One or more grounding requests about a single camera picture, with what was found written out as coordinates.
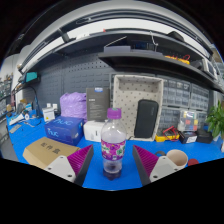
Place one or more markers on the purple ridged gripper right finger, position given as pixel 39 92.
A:
pixel 152 167

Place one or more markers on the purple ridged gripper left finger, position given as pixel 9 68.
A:
pixel 73 167

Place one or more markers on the yellow tool tray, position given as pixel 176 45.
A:
pixel 168 134

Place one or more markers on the beige paper cup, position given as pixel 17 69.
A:
pixel 178 157

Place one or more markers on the brown cardboard box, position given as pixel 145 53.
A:
pixel 45 150

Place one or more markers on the blue NUC box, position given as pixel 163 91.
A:
pixel 68 130

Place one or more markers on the dark red round lid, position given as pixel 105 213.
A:
pixel 192 162

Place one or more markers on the clear bottle with purple cap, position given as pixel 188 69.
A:
pixel 113 144

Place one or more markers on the black small box white label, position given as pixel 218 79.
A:
pixel 186 137

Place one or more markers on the black zip case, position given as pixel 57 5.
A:
pixel 146 118

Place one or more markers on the white labelled small box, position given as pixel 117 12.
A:
pixel 48 114

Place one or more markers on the clear parts organizer box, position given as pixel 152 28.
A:
pixel 188 121

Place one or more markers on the purple plastic bag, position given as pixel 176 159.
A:
pixel 74 105

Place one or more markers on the black upright box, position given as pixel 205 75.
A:
pixel 98 102

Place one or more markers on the grey drawer cabinet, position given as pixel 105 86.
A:
pixel 182 95

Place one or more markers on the green potted plant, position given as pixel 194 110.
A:
pixel 215 120

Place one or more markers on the black lower shelf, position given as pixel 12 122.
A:
pixel 142 62

